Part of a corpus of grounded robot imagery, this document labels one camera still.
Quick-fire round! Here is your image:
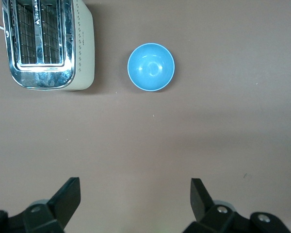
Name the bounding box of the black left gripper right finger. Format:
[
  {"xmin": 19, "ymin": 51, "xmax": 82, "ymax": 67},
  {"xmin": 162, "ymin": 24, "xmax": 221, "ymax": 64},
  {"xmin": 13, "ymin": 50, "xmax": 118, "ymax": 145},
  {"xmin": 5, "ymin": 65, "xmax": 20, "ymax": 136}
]
[{"xmin": 183, "ymin": 178, "xmax": 252, "ymax": 233}]

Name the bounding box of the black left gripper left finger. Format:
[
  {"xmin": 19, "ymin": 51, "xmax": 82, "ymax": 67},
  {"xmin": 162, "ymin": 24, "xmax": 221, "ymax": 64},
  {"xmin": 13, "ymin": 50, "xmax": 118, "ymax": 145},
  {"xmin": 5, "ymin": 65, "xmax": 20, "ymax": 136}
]
[{"xmin": 7, "ymin": 177, "xmax": 81, "ymax": 233}]

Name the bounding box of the blue bowl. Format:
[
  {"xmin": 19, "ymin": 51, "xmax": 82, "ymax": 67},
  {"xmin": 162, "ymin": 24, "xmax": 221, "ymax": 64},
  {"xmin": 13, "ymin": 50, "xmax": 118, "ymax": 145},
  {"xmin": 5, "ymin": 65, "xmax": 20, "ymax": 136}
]
[{"xmin": 127, "ymin": 43, "xmax": 176, "ymax": 92}]

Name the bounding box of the brown table mat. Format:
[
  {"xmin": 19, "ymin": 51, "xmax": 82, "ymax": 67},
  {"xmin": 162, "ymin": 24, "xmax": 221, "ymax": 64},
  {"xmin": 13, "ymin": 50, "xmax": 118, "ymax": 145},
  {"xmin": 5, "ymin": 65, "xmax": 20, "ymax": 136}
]
[{"xmin": 0, "ymin": 0, "xmax": 291, "ymax": 233}]

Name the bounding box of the cream and chrome toaster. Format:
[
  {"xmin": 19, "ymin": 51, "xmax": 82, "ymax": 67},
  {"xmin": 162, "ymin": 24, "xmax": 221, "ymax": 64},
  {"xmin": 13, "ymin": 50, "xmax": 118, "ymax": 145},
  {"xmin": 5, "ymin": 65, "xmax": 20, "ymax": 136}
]
[{"xmin": 2, "ymin": 0, "xmax": 96, "ymax": 92}]

